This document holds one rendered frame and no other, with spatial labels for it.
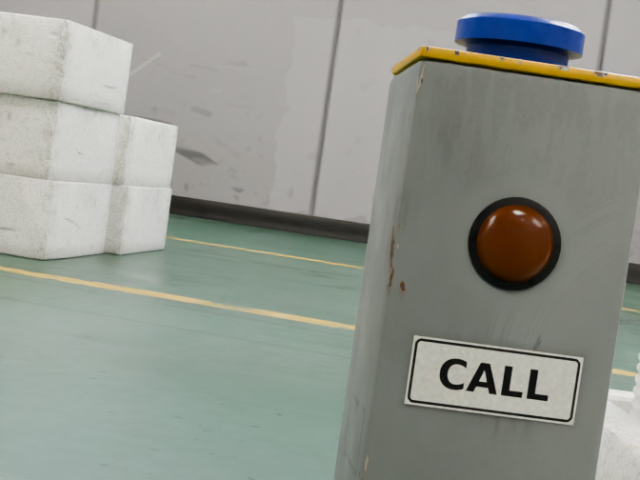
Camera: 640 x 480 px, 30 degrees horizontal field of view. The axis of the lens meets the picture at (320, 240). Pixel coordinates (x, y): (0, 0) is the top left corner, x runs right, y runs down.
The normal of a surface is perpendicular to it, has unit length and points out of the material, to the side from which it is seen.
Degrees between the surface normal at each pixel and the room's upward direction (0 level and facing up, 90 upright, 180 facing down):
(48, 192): 90
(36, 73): 90
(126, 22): 90
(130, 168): 90
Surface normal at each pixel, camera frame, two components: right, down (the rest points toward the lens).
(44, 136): -0.20, 0.02
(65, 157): 0.97, 0.15
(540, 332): 0.06, 0.06
